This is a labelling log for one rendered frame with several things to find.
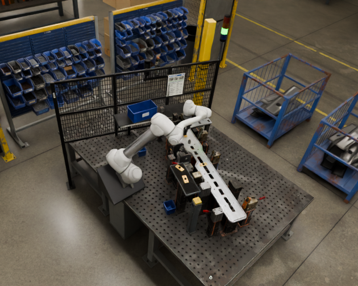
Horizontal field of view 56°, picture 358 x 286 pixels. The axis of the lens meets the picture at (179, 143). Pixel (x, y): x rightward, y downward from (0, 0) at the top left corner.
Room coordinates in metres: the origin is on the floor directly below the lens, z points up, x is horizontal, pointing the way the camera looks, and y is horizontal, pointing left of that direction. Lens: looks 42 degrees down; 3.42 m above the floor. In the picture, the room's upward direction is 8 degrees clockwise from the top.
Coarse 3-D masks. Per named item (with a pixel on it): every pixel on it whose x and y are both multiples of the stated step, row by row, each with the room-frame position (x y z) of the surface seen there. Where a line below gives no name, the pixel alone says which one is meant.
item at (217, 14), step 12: (204, 0) 5.57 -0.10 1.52; (216, 0) 5.85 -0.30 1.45; (228, 0) 6.13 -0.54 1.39; (204, 12) 5.64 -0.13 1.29; (216, 12) 5.90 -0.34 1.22; (228, 12) 6.19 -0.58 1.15; (216, 24) 5.96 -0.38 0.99; (216, 36) 6.03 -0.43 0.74; (228, 36) 6.26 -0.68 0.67; (216, 48) 6.08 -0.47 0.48; (192, 60) 5.61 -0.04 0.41
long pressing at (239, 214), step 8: (192, 136) 2.80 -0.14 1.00; (184, 144) 2.65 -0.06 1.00; (192, 144) 2.67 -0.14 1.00; (200, 144) 2.69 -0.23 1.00; (192, 152) 2.54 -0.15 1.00; (200, 152) 2.56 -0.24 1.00; (208, 160) 2.46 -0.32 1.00; (200, 168) 2.33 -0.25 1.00; (208, 168) 2.35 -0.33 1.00; (208, 176) 2.23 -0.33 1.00; (216, 176) 2.24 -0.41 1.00; (224, 184) 2.16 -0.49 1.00; (216, 192) 2.04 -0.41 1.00; (224, 192) 2.06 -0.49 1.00; (216, 200) 1.95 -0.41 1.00; (224, 200) 1.96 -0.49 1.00; (232, 200) 1.98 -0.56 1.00; (224, 208) 1.87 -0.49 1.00; (240, 208) 1.90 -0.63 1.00; (232, 216) 1.80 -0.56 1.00; (240, 216) 1.81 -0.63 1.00
